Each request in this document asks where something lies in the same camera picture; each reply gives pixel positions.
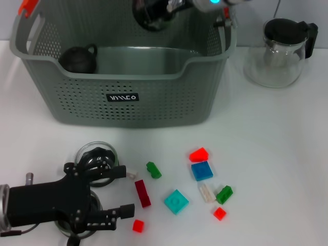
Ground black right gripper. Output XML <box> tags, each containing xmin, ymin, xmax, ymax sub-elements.
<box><xmin>163</xmin><ymin>0</ymin><xmax>196</xmax><ymax>16</ymax></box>

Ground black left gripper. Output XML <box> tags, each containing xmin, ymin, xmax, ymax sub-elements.
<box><xmin>6</xmin><ymin>162</ymin><xmax>136</xmax><ymax>234</ymax></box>

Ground dark red long building block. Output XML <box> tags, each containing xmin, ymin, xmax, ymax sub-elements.
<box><xmin>134</xmin><ymin>179</ymin><xmax>152</xmax><ymax>208</ymax></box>

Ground small red cube block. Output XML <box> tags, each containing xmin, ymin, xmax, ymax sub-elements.
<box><xmin>132</xmin><ymin>219</ymin><xmax>145</xmax><ymax>233</ymax></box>
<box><xmin>213</xmin><ymin>207</ymin><xmax>227</xmax><ymax>221</ymax></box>

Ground green building block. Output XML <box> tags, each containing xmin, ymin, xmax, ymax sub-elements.
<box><xmin>146</xmin><ymin>161</ymin><xmax>162</xmax><ymax>179</ymax></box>
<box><xmin>215</xmin><ymin>185</ymin><xmax>234</xmax><ymax>205</ymax></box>

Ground teal square building block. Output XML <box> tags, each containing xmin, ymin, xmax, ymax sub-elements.
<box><xmin>163</xmin><ymin>189</ymin><xmax>190</xmax><ymax>215</ymax></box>

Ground blue square building block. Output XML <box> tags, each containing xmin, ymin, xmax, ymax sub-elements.
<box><xmin>191</xmin><ymin>161</ymin><xmax>214</xmax><ymax>182</ymax></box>

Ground red slanted building block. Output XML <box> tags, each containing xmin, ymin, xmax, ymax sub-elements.
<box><xmin>189</xmin><ymin>147</ymin><xmax>210</xmax><ymax>162</ymax></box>

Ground large white building block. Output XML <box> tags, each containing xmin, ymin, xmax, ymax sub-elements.
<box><xmin>199</xmin><ymin>183</ymin><xmax>216</xmax><ymax>203</ymax></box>

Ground grey perforated storage basket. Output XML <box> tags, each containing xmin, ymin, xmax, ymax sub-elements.
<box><xmin>9</xmin><ymin>0</ymin><xmax>238</xmax><ymax>129</ymax></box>

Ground black pitcher lid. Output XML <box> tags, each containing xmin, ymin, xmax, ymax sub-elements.
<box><xmin>263</xmin><ymin>18</ymin><xmax>308</xmax><ymax>46</ymax></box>

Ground black round teapot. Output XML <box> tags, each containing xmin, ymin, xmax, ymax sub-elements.
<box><xmin>58</xmin><ymin>43</ymin><xmax>99</xmax><ymax>75</ymax></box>

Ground glass pitcher with black handle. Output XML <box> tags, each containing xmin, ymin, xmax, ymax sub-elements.
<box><xmin>243</xmin><ymin>17</ymin><xmax>319</xmax><ymax>89</ymax></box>

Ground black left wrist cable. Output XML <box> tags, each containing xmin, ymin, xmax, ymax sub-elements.
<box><xmin>0</xmin><ymin>223</ymin><xmax>39</xmax><ymax>238</ymax></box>

